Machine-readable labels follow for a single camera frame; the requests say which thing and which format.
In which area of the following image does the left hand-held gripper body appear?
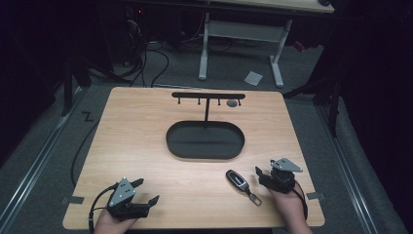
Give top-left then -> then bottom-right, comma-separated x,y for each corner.
106,176 -> 151,222

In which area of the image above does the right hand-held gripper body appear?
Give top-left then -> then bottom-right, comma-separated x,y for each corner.
262,157 -> 304,195

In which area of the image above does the black car key fob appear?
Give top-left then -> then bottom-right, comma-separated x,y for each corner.
226,169 -> 263,207

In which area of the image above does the person's right hand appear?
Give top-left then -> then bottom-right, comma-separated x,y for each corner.
269,182 -> 309,227

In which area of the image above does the person's left hand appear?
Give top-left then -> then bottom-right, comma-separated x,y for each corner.
93,209 -> 138,234

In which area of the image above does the grey tape strip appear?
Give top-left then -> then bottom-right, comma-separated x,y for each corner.
306,191 -> 326,201
67,195 -> 86,206

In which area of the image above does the black key stand with tray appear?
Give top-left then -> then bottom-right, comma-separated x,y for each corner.
166,92 -> 246,161

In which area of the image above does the grey paper sheet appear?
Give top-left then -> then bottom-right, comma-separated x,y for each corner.
244,70 -> 264,87

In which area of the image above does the black metal stand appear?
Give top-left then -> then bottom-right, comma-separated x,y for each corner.
282,72 -> 343,138
60,58 -> 94,117

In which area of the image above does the white-legged desk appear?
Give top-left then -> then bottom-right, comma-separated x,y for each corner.
198,0 -> 335,89

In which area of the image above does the dark computer tower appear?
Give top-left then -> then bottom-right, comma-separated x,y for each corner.
121,5 -> 147,66

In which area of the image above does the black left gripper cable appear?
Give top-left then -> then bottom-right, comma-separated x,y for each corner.
88,182 -> 119,234

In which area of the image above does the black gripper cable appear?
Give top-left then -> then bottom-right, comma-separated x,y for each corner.
88,182 -> 119,234
292,180 -> 309,221

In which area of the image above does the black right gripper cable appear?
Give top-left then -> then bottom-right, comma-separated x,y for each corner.
292,180 -> 309,221

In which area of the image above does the thin black floor cable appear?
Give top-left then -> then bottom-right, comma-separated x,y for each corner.
70,120 -> 100,188

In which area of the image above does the aluminium floor rail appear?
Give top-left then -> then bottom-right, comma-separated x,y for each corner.
0,87 -> 84,228
316,103 -> 379,234

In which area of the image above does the bundle of black floor cables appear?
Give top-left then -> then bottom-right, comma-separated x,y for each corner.
125,38 -> 170,88

